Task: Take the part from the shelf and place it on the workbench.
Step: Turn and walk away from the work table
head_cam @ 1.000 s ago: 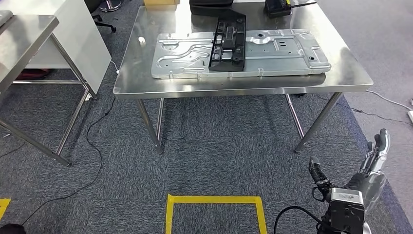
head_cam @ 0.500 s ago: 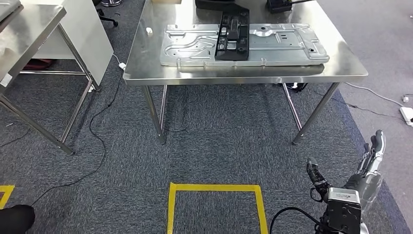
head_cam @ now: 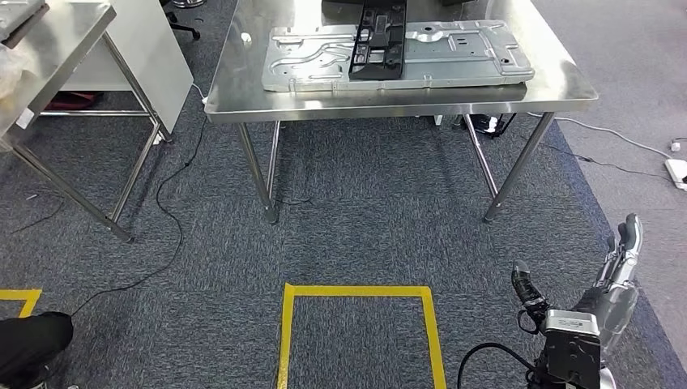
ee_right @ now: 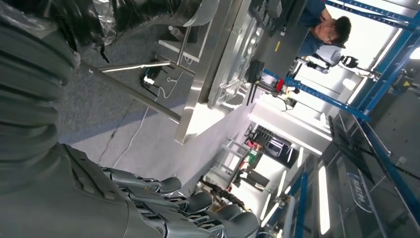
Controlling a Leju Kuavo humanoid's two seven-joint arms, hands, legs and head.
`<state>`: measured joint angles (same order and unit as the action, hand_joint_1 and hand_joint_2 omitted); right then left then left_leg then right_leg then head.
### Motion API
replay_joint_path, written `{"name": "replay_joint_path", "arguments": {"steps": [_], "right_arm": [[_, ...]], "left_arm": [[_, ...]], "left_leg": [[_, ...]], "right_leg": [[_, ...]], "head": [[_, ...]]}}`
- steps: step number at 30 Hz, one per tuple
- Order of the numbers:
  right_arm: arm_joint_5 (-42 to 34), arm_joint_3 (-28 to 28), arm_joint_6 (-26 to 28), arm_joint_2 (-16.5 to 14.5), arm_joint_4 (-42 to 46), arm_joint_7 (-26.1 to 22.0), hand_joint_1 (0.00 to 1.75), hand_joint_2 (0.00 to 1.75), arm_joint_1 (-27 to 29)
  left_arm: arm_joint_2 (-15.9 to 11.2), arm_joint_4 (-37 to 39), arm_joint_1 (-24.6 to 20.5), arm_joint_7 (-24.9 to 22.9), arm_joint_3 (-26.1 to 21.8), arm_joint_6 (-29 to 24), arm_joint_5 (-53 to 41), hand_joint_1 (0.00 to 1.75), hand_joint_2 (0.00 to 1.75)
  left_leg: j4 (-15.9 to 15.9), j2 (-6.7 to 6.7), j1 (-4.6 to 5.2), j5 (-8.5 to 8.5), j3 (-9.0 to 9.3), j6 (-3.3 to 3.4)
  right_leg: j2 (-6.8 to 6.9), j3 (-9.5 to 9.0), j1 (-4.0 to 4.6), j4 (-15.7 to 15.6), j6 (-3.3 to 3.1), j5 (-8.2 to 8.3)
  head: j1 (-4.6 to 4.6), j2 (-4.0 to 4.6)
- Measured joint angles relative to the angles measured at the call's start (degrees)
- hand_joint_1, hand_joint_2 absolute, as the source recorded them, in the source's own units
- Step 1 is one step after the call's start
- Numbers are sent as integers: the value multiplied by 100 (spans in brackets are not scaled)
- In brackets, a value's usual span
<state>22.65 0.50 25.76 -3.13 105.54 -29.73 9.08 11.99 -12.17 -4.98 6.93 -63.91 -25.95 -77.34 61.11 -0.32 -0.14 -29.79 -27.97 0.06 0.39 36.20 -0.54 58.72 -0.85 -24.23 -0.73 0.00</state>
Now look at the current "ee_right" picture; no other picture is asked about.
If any black floor cable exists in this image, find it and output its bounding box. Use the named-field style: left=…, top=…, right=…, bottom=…
left=98, top=101, right=136, bottom=164

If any white power cord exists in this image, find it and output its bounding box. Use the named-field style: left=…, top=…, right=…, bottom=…
left=111, top=56, right=195, bottom=169

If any black power adapter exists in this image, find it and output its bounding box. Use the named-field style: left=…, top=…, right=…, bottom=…
left=142, top=65, right=165, bottom=90

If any stamped steel panel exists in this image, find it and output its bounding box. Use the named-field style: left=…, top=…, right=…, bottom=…
left=207, top=9, right=265, bottom=110

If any person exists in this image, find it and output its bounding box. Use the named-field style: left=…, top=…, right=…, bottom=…
left=297, top=0, right=352, bottom=58

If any stainless steel workbench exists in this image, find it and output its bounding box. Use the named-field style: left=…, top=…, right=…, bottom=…
left=86, top=0, right=311, bottom=146

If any clear plastic bottle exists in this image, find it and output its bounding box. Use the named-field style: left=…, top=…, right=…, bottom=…
left=168, top=25, right=185, bottom=41

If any blue metal frame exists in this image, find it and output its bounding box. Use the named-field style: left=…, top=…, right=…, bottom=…
left=262, top=0, right=420, bottom=123

